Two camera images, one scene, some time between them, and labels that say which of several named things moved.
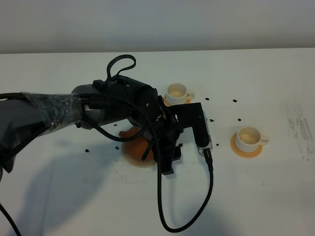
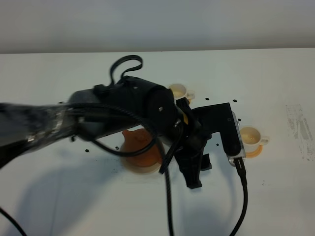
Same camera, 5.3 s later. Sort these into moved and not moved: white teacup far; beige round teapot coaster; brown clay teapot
Moved: beige round teapot coaster
Not moved: brown clay teapot; white teacup far
